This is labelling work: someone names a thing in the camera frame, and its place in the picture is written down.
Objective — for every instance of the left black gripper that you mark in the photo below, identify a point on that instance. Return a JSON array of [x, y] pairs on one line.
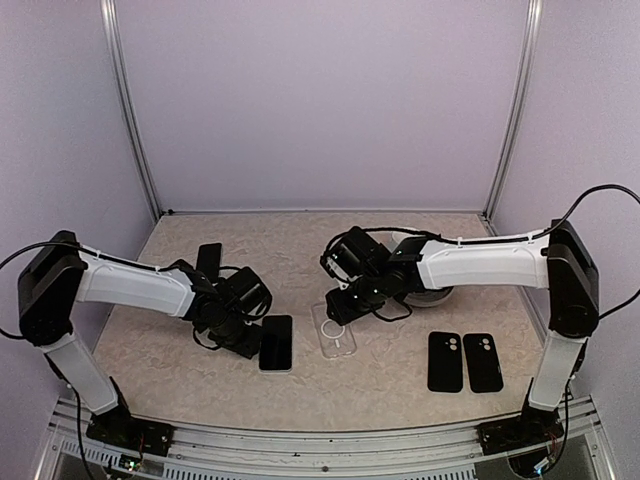
[[249, 349]]

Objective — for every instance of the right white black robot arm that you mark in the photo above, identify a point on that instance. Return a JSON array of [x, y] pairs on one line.
[[554, 259]]

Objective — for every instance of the black phone case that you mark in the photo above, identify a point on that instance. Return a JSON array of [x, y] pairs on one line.
[[445, 363], [483, 365]]

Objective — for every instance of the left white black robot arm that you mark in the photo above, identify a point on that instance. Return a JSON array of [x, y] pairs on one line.
[[222, 304]]

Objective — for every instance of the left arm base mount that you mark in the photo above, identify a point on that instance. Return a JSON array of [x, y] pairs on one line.
[[118, 427]]

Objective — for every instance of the aluminium corner post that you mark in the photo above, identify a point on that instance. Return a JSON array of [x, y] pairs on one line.
[[517, 108], [114, 43]]

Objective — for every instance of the black phone case left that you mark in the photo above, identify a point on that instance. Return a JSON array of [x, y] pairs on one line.
[[445, 363]]

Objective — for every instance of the black phone case right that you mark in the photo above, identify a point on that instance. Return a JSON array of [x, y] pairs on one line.
[[483, 365]]

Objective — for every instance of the left aluminium corner post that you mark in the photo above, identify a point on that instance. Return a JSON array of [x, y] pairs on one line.
[[114, 43]]

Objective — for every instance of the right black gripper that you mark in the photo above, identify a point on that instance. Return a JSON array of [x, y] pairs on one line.
[[343, 313]]

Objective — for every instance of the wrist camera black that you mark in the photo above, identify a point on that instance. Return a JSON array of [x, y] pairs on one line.
[[245, 292], [354, 254]]

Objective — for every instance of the black smartphone white edge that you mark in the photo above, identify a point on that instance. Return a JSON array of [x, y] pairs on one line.
[[276, 350]]

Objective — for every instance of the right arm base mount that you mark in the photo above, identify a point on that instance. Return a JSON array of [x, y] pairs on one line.
[[524, 430]]

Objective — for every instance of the clear transparent phone case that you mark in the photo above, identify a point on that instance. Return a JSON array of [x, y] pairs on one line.
[[335, 340]]

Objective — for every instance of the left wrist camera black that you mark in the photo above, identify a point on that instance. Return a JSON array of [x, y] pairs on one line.
[[245, 292]]

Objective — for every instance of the black smartphone upright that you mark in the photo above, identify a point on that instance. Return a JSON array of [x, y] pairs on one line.
[[208, 260]]

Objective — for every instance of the white saucer plate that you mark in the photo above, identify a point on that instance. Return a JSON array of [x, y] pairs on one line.
[[428, 298]]

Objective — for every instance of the right aluminium corner post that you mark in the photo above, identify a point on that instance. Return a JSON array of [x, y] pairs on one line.
[[517, 108]]

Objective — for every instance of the aluminium front rail frame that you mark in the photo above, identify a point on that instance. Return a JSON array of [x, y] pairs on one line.
[[446, 451]]

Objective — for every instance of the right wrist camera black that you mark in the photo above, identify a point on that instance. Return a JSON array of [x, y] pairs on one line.
[[354, 254]]

